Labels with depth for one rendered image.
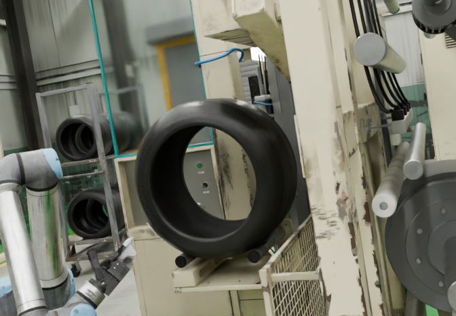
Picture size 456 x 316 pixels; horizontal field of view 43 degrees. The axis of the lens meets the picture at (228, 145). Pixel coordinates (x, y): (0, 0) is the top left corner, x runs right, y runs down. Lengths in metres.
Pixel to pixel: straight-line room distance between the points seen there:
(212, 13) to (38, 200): 0.95
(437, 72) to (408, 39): 5.83
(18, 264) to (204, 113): 0.77
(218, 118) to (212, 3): 0.42
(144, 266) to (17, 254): 1.15
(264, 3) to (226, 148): 0.94
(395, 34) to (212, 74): 9.00
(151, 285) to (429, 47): 3.42
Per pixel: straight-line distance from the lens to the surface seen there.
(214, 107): 1.97
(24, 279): 1.94
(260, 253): 2.02
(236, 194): 2.38
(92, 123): 5.88
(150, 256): 2.98
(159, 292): 3.02
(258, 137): 1.92
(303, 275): 1.47
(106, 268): 2.06
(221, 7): 1.71
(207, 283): 2.15
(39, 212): 2.22
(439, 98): 5.41
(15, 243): 1.99
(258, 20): 1.59
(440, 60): 5.41
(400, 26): 11.23
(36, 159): 2.11
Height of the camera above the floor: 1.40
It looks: 3 degrees down
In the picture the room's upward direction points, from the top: 9 degrees counter-clockwise
